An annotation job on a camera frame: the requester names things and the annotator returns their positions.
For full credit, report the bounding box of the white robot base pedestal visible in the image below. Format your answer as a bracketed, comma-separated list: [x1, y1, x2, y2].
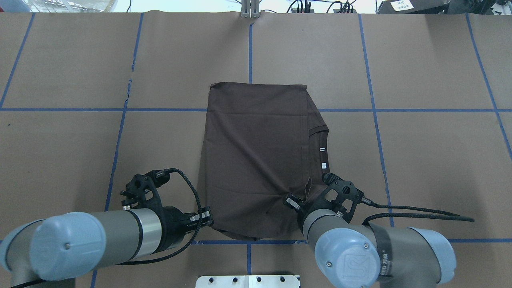
[195, 274, 301, 288]

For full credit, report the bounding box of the dark brown t-shirt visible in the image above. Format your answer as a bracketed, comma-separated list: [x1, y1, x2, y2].
[204, 82, 330, 241]

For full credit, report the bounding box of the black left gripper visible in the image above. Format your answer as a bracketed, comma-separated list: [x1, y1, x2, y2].
[120, 170, 214, 253]

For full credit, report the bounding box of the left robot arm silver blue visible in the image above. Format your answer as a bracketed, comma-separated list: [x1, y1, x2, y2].
[1, 168, 214, 288]

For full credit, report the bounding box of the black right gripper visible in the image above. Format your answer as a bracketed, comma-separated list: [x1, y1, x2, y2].
[284, 172, 364, 222]

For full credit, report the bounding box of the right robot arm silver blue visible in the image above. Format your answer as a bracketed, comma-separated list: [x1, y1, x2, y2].
[285, 173, 457, 288]

